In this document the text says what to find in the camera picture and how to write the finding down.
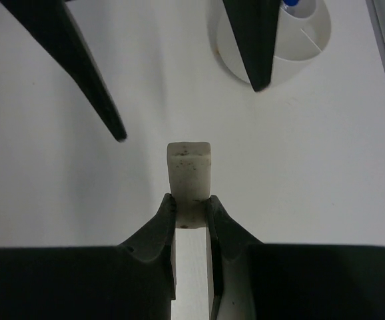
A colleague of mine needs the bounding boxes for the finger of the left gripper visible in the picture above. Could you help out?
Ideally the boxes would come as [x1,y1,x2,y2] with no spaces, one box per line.
[223,0,281,92]
[0,0,127,142]

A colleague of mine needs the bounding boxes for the beige eraser block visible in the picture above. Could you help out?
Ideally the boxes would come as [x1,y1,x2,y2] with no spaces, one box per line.
[167,142,211,229]

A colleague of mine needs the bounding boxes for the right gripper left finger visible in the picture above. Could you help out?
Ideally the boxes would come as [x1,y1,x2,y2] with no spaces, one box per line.
[0,194,176,319]

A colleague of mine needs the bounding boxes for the white round divided container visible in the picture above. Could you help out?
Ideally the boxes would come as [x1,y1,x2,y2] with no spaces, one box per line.
[208,1,332,92]

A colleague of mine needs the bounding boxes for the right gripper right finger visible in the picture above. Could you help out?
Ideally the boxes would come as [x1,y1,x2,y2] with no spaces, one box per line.
[206,196,385,319]

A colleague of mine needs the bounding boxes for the blue pen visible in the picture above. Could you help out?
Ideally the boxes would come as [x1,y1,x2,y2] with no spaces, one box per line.
[280,0,300,16]

